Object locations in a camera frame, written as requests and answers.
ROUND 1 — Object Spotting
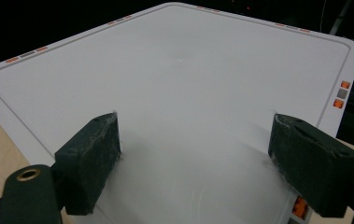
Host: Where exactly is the white mat with orange marks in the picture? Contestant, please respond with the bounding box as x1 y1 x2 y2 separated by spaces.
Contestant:
0 2 354 224

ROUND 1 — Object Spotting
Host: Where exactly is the grey metal stand pole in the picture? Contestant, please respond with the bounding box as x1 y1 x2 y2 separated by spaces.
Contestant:
329 0 353 35

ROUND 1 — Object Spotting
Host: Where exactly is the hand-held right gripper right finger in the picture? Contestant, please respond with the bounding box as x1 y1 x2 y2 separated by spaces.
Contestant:
267 113 354 218

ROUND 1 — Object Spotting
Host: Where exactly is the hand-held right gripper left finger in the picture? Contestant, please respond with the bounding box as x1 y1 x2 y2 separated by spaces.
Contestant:
52 112 122 217

